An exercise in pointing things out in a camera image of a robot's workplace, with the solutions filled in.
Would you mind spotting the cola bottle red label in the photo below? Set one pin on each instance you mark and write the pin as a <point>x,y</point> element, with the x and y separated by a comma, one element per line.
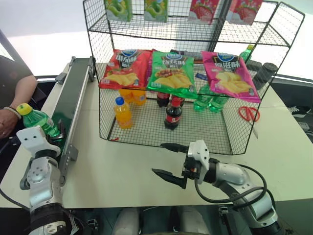
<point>173,117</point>

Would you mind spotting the black cylinder container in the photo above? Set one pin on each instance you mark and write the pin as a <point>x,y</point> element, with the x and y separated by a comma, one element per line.
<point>265,74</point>

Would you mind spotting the green potato chip bag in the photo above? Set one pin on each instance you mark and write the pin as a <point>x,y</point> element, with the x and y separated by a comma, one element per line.
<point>172,73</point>

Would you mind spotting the red strawberry drink carton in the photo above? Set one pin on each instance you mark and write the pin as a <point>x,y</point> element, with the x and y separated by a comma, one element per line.
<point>204,11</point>

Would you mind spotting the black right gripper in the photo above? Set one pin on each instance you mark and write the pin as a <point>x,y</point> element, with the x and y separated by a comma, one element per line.
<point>189,170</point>

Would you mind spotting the green apple juice carton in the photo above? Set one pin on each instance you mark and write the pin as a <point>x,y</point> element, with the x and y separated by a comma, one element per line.
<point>156,9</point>

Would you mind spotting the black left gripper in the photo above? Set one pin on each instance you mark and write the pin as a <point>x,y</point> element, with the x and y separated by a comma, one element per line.
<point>55,144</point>

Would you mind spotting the small blue card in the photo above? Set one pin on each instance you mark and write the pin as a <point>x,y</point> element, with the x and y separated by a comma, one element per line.
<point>201,76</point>

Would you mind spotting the person hand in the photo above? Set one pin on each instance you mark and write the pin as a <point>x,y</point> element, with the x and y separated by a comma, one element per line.
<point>7,122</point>

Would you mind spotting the black conveyor belt unit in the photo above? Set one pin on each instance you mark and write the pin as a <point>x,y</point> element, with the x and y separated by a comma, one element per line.
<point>73,98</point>

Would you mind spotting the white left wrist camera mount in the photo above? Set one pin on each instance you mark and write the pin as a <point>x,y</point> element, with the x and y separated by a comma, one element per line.
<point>31,139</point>

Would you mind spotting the green soda bottle yellow cap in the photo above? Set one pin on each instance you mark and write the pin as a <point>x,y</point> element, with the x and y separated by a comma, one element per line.
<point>36,120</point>

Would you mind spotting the person black shirt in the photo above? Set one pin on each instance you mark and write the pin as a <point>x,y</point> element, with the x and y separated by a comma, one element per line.
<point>12,69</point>

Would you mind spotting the pink potato chip bag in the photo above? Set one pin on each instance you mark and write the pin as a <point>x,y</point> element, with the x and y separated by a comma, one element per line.
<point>230,73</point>

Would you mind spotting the person forearm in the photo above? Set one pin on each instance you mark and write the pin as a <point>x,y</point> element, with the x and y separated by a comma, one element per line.
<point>24,90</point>

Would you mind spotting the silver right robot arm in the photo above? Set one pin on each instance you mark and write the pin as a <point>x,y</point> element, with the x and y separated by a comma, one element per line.
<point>234,178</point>

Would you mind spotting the red strawberry snack packets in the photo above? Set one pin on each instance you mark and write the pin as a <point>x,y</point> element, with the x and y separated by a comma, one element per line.
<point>244,11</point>

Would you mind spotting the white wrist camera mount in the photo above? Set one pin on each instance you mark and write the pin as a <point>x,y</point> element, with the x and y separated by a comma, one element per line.
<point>31,139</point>
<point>199,156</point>

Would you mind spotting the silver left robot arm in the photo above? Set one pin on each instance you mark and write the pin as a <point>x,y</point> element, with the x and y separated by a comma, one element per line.
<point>42,181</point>

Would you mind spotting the green snack packets hanging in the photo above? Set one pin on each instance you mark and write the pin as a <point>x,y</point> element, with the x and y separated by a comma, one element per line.
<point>118,9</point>

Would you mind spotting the pale rounded knee cover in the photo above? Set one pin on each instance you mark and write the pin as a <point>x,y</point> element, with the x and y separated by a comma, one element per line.
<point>126,221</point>
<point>195,221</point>

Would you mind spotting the red potato chip bag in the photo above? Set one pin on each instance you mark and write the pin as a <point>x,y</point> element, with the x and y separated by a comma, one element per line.
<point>122,69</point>

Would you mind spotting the orange soda bottle blue cap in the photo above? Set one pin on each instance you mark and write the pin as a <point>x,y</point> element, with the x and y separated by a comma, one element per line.
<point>123,115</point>

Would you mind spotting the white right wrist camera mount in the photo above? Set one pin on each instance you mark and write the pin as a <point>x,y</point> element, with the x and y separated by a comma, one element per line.
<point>199,156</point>

